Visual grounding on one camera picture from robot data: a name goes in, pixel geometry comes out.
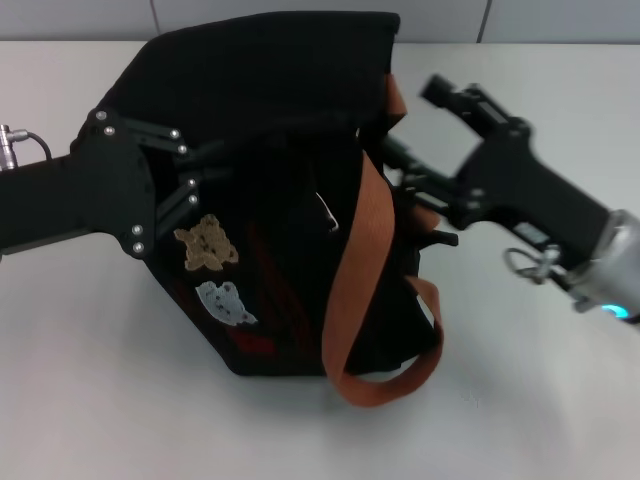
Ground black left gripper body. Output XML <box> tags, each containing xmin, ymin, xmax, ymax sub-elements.
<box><xmin>0</xmin><ymin>108</ymin><xmax>156</xmax><ymax>259</ymax></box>

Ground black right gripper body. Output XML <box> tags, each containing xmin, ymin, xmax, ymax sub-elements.
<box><xmin>449</xmin><ymin>122</ymin><xmax>616</xmax><ymax>266</ymax></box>

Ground silver wire zipper pull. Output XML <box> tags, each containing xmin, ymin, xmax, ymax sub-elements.
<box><xmin>315</xmin><ymin>192</ymin><xmax>342</xmax><ymax>235</ymax></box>

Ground black food bag brown straps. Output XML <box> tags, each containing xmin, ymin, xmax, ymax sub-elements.
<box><xmin>69</xmin><ymin>10</ymin><xmax>446</xmax><ymax>409</ymax></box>

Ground right gripper cable plug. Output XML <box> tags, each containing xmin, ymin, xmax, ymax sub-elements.
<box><xmin>504</xmin><ymin>243</ymin><xmax>574</xmax><ymax>287</ymax></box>

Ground gripper cable plug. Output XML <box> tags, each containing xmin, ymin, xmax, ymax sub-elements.
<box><xmin>0</xmin><ymin>123</ymin><xmax>55</xmax><ymax>172</ymax></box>
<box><xmin>504</xmin><ymin>243</ymin><xmax>574</xmax><ymax>287</ymax></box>

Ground left gripper cable plug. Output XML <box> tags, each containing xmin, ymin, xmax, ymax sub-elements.
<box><xmin>0</xmin><ymin>123</ymin><xmax>55</xmax><ymax>172</ymax></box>

